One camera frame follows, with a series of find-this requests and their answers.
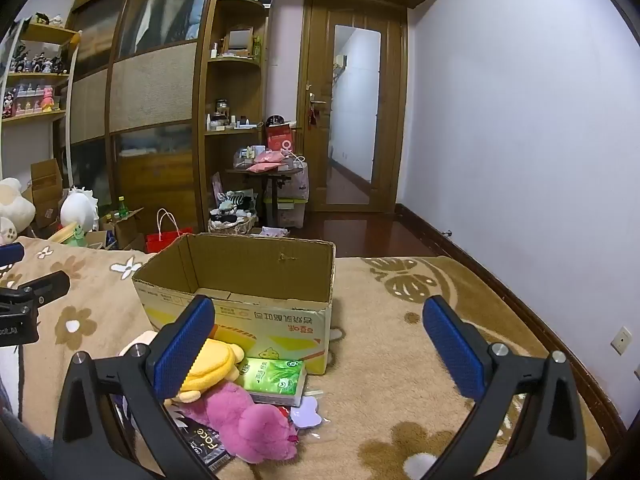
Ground red gift bag white print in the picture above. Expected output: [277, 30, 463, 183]
[265, 122, 296, 157]

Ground small picture frame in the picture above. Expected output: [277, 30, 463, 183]
[225, 27, 255, 56]

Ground green tissue pack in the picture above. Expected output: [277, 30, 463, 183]
[235, 357, 307, 407]

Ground cardboard box with bottles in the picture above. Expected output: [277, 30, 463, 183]
[100, 207, 146, 251]

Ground wooden corner shelf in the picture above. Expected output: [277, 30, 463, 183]
[197, 0, 268, 233]

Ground group of small figurines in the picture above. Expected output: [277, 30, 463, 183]
[2, 42, 68, 76]

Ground yellow plush toy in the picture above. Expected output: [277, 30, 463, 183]
[165, 337, 247, 403]

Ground wooden wardrobe with glass doors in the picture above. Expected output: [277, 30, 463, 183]
[65, 0, 221, 251]

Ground small wooden side table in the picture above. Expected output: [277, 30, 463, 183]
[225, 165, 306, 231]

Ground tall brown cardboard box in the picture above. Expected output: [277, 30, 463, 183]
[22, 158, 65, 233]

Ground cardboard box yellow print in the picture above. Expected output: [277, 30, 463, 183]
[131, 232, 337, 377]

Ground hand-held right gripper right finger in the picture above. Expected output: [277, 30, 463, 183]
[422, 295, 587, 480]

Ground red paper bag white handles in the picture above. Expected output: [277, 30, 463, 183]
[145, 208, 195, 255]

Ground yellow wall shelf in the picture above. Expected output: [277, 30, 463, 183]
[0, 22, 81, 126]

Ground basket of socks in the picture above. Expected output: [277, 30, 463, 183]
[207, 190, 261, 235]

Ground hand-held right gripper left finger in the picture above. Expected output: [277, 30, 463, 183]
[52, 295, 236, 480]

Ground white bear plush toy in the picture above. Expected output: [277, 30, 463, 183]
[0, 177, 37, 246]

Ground pink plush toy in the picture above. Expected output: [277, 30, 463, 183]
[182, 381, 301, 465]

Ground clear plastic storage bin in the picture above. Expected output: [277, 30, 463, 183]
[262, 160, 310, 231]

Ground small clear zip bag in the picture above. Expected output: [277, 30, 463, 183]
[287, 389, 331, 431]

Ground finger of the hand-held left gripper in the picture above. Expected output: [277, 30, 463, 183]
[0, 270, 71, 308]
[0, 242, 26, 268]

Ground pink pouch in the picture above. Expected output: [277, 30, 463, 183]
[248, 152, 288, 175]

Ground white wall socket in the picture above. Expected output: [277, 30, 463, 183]
[610, 326, 633, 356]

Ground white round plush toy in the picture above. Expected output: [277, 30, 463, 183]
[60, 186, 101, 233]

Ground green frog toy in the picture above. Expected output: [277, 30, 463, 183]
[55, 224, 91, 248]

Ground black tissue pack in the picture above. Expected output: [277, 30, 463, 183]
[167, 402, 232, 473]

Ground wooden door with mirror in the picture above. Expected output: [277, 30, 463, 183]
[302, 0, 408, 213]

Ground white curved pole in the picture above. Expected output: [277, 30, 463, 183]
[62, 32, 83, 188]

